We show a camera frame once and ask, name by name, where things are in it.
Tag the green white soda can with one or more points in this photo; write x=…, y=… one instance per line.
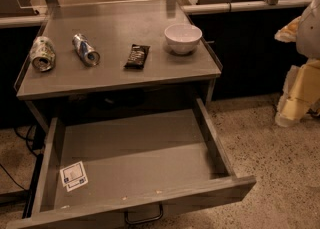
x=42, y=54

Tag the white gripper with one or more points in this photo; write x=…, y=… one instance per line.
x=309, y=32

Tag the black chocolate bar wrapper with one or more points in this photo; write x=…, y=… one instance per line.
x=137, y=57

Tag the white paper tag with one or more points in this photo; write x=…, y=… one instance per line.
x=73, y=176

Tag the open grey top drawer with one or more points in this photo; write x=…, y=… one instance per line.
x=134, y=164

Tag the white ceramic bowl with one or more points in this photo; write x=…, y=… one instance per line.
x=182, y=38

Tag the black drawer handle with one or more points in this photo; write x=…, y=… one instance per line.
x=137, y=218

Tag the blue silver soda can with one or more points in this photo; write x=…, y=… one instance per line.
x=87, y=54

